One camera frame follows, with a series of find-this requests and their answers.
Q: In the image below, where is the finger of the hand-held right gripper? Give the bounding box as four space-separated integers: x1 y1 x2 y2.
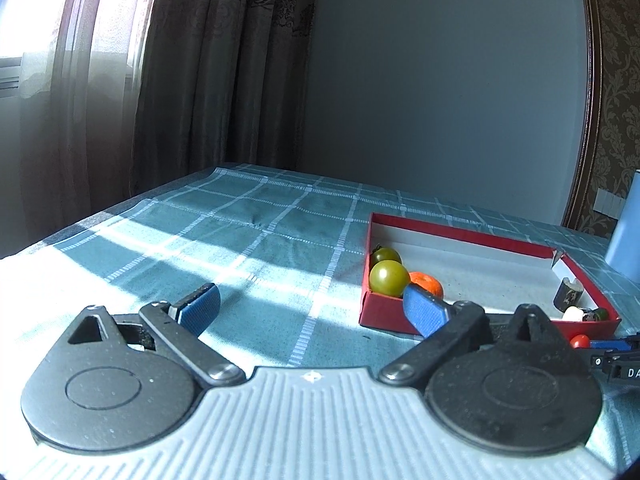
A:
588 332 640 357

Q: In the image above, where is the teal checked tablecloth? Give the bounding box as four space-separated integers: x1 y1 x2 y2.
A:
0 162 640 476

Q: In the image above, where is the orange mandarin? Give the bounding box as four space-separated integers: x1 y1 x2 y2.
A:
409 271 444 299

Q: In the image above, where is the large green tomato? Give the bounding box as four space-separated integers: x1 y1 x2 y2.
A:
369 260 411 297

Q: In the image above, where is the gilded wall panel frame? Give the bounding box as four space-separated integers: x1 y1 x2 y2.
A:
560 0 609 231

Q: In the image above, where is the sheer white curtain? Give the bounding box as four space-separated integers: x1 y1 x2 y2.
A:
0 0 168 261

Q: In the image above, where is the light blue kettle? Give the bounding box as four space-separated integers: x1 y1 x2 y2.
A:
604 169 640 283

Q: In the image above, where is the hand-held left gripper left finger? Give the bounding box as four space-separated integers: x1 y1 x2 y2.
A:
56 282 247 389

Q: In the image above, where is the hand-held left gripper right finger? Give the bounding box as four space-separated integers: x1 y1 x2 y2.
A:
377 284 572 389

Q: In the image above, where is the brown patterned curtain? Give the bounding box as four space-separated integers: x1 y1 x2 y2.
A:
127 0 325 201

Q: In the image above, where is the white wall switch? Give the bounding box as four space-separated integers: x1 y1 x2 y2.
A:
595 187 627 219

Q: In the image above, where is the small green tomato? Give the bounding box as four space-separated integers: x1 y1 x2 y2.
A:
370 245 403 267

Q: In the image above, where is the red cardboard box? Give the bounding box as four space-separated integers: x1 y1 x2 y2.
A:
359 212 622 341

